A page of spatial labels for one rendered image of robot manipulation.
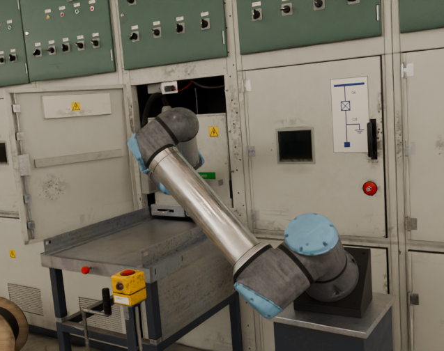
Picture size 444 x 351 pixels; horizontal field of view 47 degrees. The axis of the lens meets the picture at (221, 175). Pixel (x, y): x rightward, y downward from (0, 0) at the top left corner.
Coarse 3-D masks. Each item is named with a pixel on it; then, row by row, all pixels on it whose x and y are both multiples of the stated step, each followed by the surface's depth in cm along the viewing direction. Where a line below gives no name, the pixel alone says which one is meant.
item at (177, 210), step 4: (152, 204) 280; (156, 204) 280; (152, 208) 281; (160, 208) 277; (164, 208) 276; (168, 208) 275; (172, 208) 273; (176, 208) 272; (180, 208) 270; (232, 208) 253; (152, 212) 281; (160, 212) 278; (168, 212) 275; (172, 212) 274; (176, 212) 272; (180, 212) 271; (172, 216) 274; (176, 216) 272; (180, 216) 271; (184, 216) 270
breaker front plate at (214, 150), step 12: (204, 120) 255; (216, 120) 252; (204, 132) 256; (204, 144) 257; (216, 144) 254; (204, 156) 258; (216, 156) 255; (204, 168) 260; (216, 168) 256; (228, 168) 252; (228, 180) 253; (156, 192) 279; (216, 192) 258; (228, 192) 254; (168, 204) 276; (228, 204) 255
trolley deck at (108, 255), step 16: (144, 224) 268; (160, 224) 265; (176, 224) 262; (192, 224) 260; (96, 240) 242; (112, 240) 239; (128, 240) 237; (144, 240) 235; (160, 240) 233; (208, 240) 225; (48, 256) 222; (64, 256) 218; (80, 256) 216; (96, 256) 214; (112, 256) 212; (128, 256) 210; (176, 256) 206; (192, 256) 215; (96, 272) 207; (112, 272) 202; (144, 272) 193; (160, 272) 197
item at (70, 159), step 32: (32, 96) 246; (64, 96) 253; (96, 96) 263; (32, 128) 247; (64, 128) 257; (96, 128) 267; (128, 128) 275; (32, 160) 248; (64, 160) 256; (96, 160) 268; (128, 160) 279; (32, 192) 249; (64, 192) 259; (96, 192) 269; (128, 192) 281; (32, 224) 247; (64, 224) 260
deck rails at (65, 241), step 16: (144, 208) 278; (96, 224) 248; (112, 224) 257; (128, 224) 267; (48, 240) 224; (64, 240) 232; (80, 240) 240; (176, 240) 211; (192, 240) 221; (144, 256) 194; (160, 256) 202
